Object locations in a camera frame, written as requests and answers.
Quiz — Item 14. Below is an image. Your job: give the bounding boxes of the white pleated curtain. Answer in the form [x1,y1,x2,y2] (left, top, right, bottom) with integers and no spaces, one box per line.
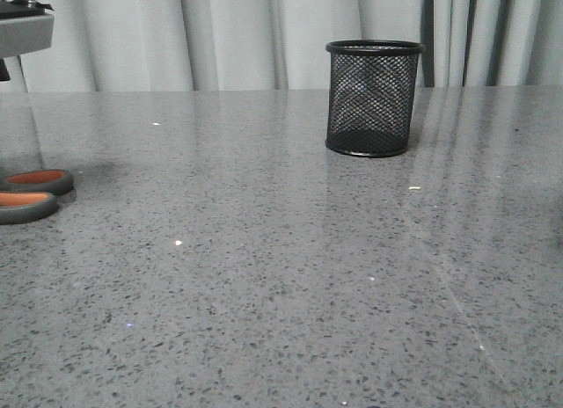
[1,0,562,92]

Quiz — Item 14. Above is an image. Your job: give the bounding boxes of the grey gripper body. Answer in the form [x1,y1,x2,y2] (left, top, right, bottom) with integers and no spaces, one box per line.
[1,0,55,82]

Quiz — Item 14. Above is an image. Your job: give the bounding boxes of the black mesh pen bucket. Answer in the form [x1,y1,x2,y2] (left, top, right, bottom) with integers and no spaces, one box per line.
[325,40,426,158]

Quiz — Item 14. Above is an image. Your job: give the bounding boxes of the grey orange handled scissors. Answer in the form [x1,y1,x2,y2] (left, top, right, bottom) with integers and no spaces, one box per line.
[1,169,74,225]

